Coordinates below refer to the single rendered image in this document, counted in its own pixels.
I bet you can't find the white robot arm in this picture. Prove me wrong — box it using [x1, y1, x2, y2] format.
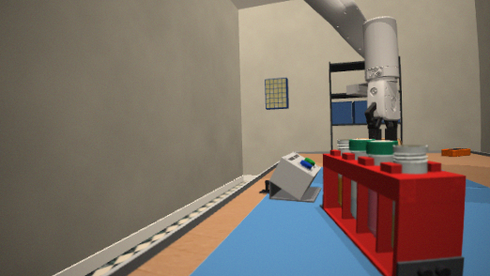
[304, 0, 400, 98]

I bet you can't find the green screw cap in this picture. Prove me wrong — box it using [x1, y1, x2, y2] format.
[349, 139, 375, 151]
[366, 141, 399, 155]

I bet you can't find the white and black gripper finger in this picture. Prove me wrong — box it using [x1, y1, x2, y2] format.
[384, 120, 398, 141]
[365, 102, 383, 141]

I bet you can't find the grey button housing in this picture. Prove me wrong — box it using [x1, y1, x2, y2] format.
[260, 152, 321, 203]

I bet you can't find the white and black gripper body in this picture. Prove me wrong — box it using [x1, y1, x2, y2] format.
[367, 79, 401, 121]

